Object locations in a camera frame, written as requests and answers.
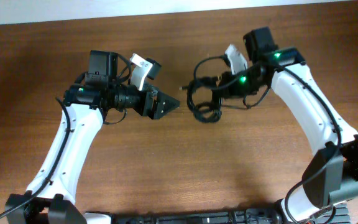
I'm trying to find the thin black cable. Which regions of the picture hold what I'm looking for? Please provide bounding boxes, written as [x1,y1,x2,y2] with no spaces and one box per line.
[221,85,272,111]

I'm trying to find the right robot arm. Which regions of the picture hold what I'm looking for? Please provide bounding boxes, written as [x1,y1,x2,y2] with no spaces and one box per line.
[219,27,358,223]

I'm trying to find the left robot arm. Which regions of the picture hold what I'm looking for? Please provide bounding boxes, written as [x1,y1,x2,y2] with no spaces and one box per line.
[3,50,180,223]

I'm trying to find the right camera cable black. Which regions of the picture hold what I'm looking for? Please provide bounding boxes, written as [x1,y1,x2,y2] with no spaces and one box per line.
[186,55,342,155]

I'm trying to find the camera cable black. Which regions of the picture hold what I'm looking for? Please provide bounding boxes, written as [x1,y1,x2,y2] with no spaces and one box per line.
[0,50,132,223]
[186,55,342,155]

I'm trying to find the left camera cable black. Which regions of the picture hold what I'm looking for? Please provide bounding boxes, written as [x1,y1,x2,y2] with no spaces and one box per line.
[0,50,132,223]

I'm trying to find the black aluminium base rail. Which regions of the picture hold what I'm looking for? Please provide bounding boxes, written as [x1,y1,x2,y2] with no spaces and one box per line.
[110,203,352,224]

